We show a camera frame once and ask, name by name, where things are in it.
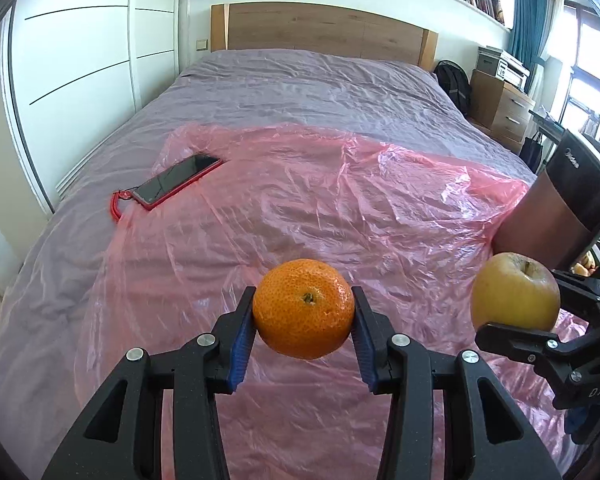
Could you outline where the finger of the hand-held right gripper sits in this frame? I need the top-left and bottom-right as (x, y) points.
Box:
(552, 270), (600, 328)
(475, 322), (600, 386)

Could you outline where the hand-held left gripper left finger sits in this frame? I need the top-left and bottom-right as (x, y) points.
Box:
(40, 286), (258, 480)

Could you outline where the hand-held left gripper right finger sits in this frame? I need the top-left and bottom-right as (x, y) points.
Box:
(350, 286), (563, 480)

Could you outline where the yellow-red apple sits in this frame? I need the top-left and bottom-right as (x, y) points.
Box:
(470, 252), (562, 333)

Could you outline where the orange tangerine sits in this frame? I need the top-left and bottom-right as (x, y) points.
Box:
(252, 258), (356, 360)

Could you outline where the black and copper kettle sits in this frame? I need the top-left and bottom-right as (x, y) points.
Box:
(491, 129), (600, 281)

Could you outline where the dark shopping bag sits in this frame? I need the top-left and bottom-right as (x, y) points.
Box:
(519, 130), (546, 173)

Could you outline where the pink plastic sheet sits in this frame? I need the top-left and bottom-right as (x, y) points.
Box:
(75, 122), (596, 480)

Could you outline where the cluttered desk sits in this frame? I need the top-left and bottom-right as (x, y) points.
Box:
(529, 107), (566, 136)

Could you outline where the phone in red case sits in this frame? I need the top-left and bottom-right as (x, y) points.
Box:
(131, 153), (224, 211)

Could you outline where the wooden drawer chest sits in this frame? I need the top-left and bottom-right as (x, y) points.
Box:
(467, 69), (536, 153)

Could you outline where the window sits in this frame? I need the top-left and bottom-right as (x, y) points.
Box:
(560, 2), (600, 161)

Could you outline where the white printer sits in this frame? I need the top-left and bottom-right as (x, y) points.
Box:
(492, 52), (530, 92)

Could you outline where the black backpack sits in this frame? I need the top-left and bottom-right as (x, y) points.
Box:
(434, 60), (473, 116)

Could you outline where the long teal curtain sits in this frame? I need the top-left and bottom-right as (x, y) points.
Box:
(507, 0), (551, 96)

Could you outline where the bed with grey cover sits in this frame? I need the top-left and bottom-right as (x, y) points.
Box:
(0, 49), (538, 480)

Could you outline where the wooden headboard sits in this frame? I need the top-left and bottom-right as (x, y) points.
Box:
(211, 2), (439, 72)

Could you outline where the white wardrobe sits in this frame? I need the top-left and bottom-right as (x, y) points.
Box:
(0, 0), (181, 216)

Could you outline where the red coiled strap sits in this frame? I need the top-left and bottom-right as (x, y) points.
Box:
(111, 189), (137, 223)

